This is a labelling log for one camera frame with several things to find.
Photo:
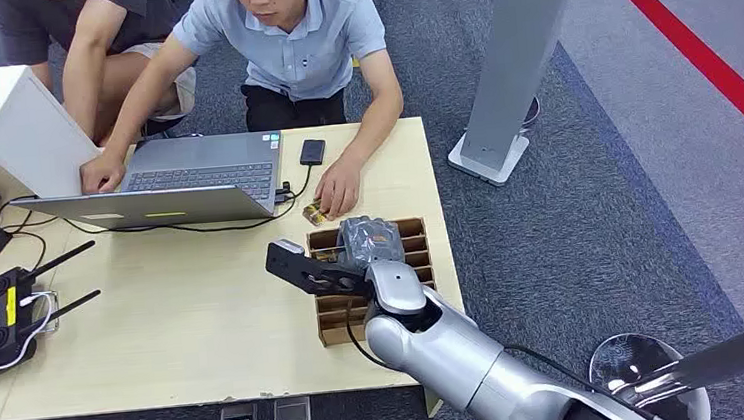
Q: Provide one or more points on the person's right hand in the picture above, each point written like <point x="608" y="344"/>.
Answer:
<point x="102" y="174"/>

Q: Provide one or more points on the person's left hand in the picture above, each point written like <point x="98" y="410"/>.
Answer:
<point x="340" y="187"/>

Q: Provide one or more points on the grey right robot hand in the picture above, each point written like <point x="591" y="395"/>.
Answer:
<point x="369" y="240"/>

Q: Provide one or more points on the gold patterned card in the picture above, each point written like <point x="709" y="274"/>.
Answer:
<point x="314" y="214"/>

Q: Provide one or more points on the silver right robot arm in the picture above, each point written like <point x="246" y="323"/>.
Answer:
<point x="463" y="361"/>

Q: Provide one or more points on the gold card in holder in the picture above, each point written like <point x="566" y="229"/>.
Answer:
<point x="326" y="256"/>

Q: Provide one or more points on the cardboard slotted card holder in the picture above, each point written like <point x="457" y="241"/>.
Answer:
<point x="340" y="317"/>

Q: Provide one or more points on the person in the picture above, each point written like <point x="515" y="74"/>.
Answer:
<point x="305" y="41"/>
<point x="93" y="51"/>

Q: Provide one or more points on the black external drive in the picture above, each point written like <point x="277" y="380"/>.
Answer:
<point x="312" y="152"/>

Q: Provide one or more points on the grey laptop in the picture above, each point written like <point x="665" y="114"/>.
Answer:
<point x="203" y="178"/>

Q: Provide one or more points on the white box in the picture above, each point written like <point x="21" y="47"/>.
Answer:
<point x="0" y="125"/>

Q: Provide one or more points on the grey floor socket cover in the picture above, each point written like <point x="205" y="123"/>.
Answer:
<point x="292" y="416"/>

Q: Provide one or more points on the grey kiosk stand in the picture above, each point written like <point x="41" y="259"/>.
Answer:
<point x="513" y="64"/>

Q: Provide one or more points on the red barrier belt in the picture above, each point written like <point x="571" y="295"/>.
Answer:
<point x="699" y="56"/>

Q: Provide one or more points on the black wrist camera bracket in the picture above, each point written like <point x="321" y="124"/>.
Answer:
<point x="310" y="273"/>

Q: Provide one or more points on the chrome stanchion post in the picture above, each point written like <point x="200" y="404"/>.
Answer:
<point x="657" y="372"/>

